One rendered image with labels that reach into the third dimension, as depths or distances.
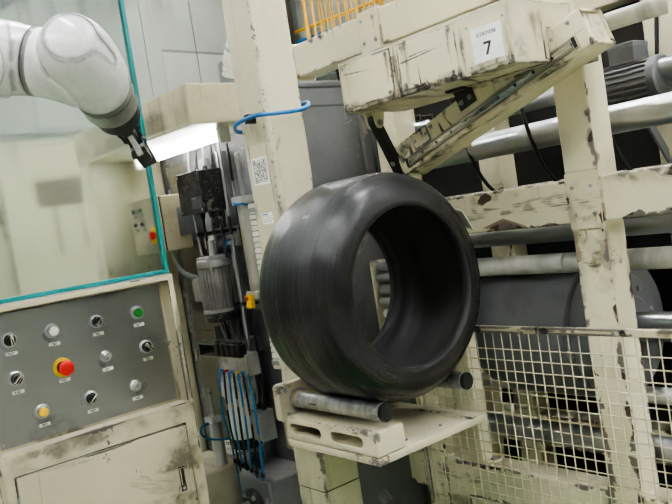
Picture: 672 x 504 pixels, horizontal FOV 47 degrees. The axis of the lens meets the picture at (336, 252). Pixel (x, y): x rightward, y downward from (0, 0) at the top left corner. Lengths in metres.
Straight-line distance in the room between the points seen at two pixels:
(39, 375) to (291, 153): 0.88
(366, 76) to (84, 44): 1.16
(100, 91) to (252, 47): 1.00
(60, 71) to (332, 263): 0.79
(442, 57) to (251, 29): 0.52
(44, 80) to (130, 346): 1.20
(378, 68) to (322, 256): 0.63
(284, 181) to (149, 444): 0.81
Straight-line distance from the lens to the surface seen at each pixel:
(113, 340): 2.25
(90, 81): 1.16
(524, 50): 1.87
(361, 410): 1.85
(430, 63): 2.00
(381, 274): 2.41
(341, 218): 1.74
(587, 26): 1.90
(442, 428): 1.98
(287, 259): 1.79
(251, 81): 2.15
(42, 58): 1.17
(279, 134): 2.11
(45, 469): 2.17
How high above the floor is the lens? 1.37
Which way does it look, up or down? 3 degrees down
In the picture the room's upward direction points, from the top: 9 degrees counter-clockwise
